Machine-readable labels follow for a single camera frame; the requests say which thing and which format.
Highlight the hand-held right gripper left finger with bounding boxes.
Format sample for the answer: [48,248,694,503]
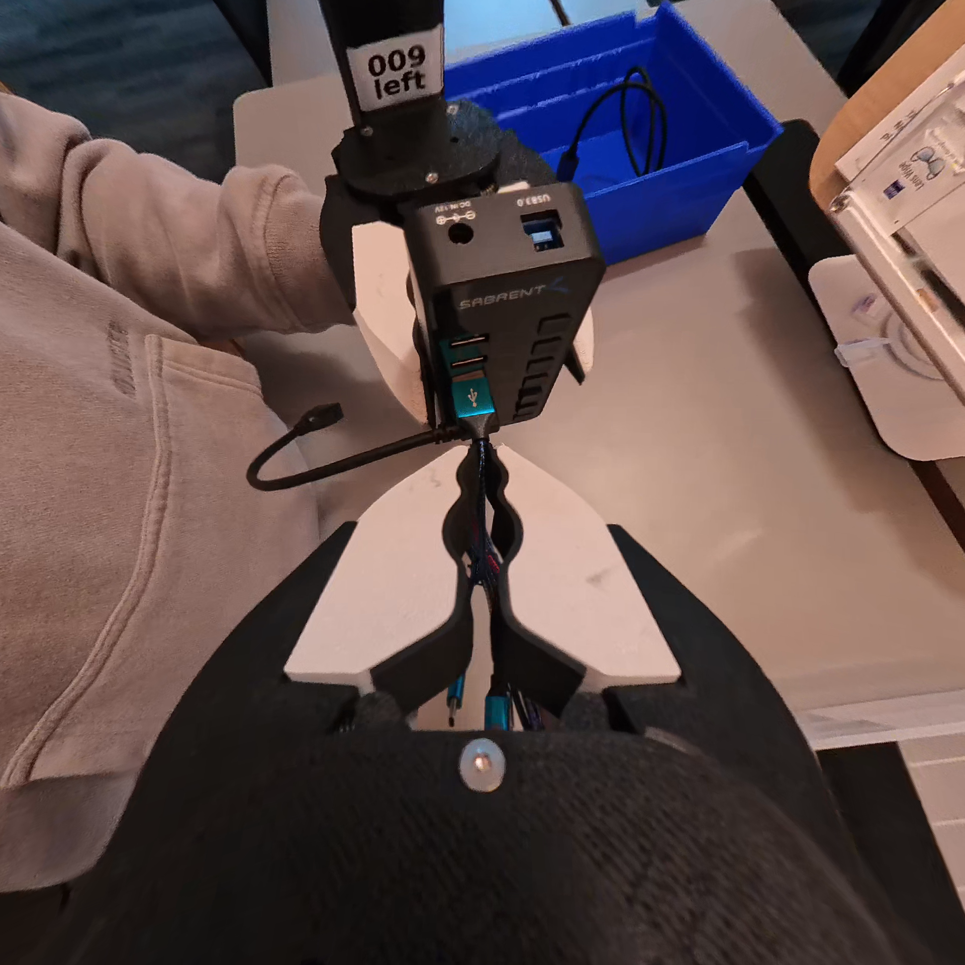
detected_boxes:
[283,443,477,716]

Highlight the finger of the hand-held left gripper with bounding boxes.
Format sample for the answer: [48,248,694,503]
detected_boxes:
[567,308,602,387]
[350,220,442,425]

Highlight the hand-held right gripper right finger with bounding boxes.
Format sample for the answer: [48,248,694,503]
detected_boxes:
[490,443,686,719]

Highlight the black usb hub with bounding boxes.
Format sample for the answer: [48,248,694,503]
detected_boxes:
[403,181,608,427]

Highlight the teal braided usb cable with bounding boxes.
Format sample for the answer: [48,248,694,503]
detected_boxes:
[445,377,551,734]

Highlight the black hub cable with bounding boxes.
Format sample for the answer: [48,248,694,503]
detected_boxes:
[246,403,464,493]

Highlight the person's left forearm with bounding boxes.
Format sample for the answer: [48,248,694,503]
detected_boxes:
[0,94,355,340]

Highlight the blue plastic bin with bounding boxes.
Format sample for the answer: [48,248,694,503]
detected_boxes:
[443,0,785,266]

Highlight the white stand base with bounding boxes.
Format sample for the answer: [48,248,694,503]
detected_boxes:
[807,255,965,462]

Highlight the person's beige hoodie torso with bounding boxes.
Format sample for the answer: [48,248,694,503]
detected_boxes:
[0,219,325,894]

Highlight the white printed packet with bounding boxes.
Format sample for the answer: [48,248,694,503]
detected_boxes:
[835,71,965,227]

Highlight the thin black usb cable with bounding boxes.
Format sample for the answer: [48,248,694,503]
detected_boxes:
[558,66,669,183]

